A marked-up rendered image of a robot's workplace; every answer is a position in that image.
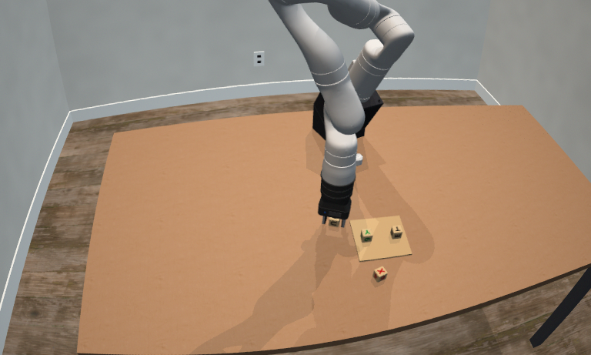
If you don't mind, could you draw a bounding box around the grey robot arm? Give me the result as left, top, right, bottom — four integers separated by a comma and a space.
269, 0, 415, 167

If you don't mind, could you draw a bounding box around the beige square mat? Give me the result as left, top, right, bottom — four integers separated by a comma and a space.
349, 216, 412, 262

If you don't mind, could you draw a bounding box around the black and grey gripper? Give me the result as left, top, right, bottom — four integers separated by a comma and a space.
318, 153, 363, 228

